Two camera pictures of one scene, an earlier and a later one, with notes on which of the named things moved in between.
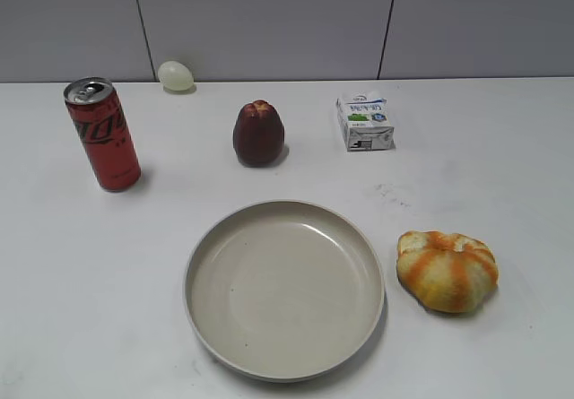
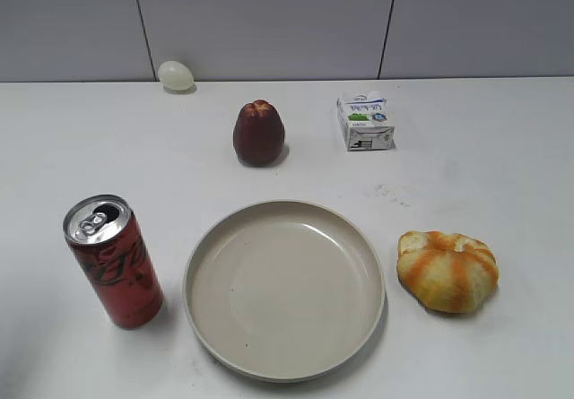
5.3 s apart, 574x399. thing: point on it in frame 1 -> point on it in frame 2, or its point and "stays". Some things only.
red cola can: [106, 133] -> [108, 245]
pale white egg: [175, 76] stays
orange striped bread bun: [447, 273] stays
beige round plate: [284, 290] stays
